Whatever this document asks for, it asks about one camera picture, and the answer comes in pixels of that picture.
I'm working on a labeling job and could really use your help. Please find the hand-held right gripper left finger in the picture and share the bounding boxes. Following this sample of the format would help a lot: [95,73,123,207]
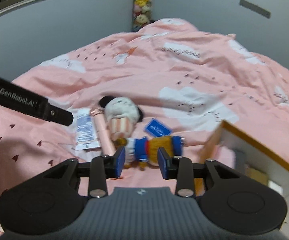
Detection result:
[43,146,126,198]

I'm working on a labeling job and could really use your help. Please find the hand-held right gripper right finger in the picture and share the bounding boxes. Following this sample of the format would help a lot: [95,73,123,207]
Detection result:
[158,147,246,198]

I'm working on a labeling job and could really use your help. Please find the yellow bear plush blue clothes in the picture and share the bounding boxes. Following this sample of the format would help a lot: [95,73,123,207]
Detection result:
[116,135,185,170]

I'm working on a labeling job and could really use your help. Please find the orange cardboard box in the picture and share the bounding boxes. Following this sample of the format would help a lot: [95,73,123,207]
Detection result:
[201,120,289,205]

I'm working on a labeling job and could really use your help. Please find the pink bottle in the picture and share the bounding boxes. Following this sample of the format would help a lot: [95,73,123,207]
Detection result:
[89,108,116,157]

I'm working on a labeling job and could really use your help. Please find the blue card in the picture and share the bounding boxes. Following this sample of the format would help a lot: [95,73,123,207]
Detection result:
[144,118,173,138]

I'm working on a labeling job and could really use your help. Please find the white tube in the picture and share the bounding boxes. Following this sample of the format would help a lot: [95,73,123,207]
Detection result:
[75,108,101,151]

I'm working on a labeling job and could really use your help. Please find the white mouse plush toy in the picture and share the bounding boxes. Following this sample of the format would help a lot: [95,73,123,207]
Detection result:
[99,96,144,140]

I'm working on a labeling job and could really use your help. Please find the pink printed blanket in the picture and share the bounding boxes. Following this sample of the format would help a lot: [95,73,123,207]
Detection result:
[0,17,289,240]

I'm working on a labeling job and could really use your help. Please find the column of plush toys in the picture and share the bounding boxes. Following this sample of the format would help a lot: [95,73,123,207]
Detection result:
[132,0,155,32]

